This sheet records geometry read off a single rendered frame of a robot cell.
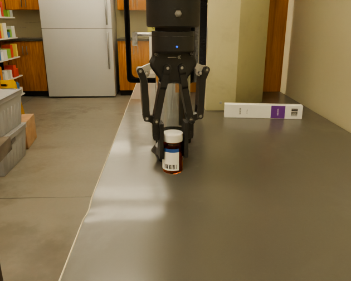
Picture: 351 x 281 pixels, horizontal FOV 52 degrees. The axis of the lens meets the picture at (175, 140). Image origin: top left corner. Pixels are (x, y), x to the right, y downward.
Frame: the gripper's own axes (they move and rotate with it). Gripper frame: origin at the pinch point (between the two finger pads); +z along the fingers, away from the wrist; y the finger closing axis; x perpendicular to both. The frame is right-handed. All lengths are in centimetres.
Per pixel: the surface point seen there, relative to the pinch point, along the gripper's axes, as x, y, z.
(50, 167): -251, 67, 105
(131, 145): -27.1, 6.4, 10.1
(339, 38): -47, -65, -16
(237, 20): -60, -34, -22
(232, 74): -60, -33, -3
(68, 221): -153, 42, 105
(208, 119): -50, -21, 10
